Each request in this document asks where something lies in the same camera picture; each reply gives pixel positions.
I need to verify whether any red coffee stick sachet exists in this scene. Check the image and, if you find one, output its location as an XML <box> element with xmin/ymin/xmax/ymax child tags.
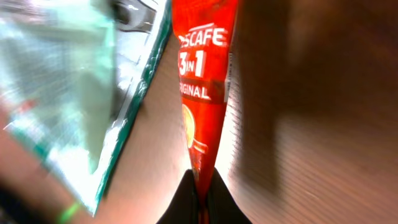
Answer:
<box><xmin>172</xmin><ymin>0</ymin><xmax>239</xmax><ymax>223</ymax></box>

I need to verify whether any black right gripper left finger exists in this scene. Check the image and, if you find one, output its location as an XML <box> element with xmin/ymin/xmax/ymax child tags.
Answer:
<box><xmin>157</xmin><ymin>169</ymin><xmax>198</xmax><ymax>224</ymax></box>

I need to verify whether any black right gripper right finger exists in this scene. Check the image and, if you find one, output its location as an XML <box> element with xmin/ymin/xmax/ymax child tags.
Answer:
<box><xmin>207</xmin><ymin>169</ymin><xmax>252</xmax><ymax>224</ymax></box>

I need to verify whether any mint green wipe packet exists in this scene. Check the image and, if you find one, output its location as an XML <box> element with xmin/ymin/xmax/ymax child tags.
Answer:
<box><xmin>1</xmin><ymin>1</ymin><xmax>115</xmax><ymax>173</ymax></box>

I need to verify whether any green 3M glove package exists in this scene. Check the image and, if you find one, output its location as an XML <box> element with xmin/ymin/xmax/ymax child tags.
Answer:
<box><xmin>1</xmin><ymin>0</ymin><xmax>171</xmax><ymax>214</ymax></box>

